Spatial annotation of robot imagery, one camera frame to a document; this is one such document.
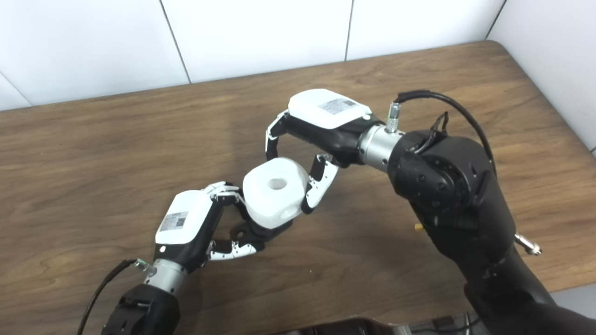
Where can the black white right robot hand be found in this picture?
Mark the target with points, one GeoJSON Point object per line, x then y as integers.
{"type": "Point", "coordinates": [321, 109]}

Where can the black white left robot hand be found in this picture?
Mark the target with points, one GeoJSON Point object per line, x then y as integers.
{"type": "Point", "coordinates": [184, 221]}

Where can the black plastic holder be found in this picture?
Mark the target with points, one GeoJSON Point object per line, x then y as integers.
{"type": "Point", "coordinates": [260, 231]}

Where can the round white plastic piece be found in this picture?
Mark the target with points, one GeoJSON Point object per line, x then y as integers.
{"type": "Point", "coordinates": [270, 200]}

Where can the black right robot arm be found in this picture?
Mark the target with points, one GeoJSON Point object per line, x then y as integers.
{"type": "Point", "coordinates": [456, 200]}

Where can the dark robot torso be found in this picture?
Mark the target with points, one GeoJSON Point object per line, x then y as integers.
{"type": "Point", "coordinates": [344, 326]}

